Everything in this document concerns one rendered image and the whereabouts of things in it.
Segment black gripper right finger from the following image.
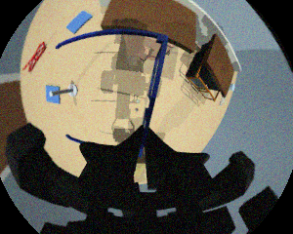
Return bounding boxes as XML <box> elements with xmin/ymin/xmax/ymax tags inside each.
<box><xmin>144</xmin><ymin>128</ymin><xmax>210</xmax><ymax>190</ymax></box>

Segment blue-grey cylinder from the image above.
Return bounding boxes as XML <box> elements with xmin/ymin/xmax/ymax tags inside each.
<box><xmin>229</xmin><ymin>83</ymin><xmax>235</xmax><ymax>90</ymax></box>

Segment white flat panel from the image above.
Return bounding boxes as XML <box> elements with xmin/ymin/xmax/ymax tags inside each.
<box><xmin>99</xmin><ymin>0</ymin><xmax>241</xmax><ymax>73</ymax></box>

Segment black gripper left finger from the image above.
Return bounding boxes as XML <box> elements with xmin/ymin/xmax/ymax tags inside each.
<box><xmin>79</xmin><ymin>125</ymin><xmax>144</xmax><ymax>187</ymax></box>

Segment navy glasses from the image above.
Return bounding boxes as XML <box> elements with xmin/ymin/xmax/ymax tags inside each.
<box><xmin>56</xmin><ymin>28</ymin><xmax>169</xmax><ymax>157</ymax></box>

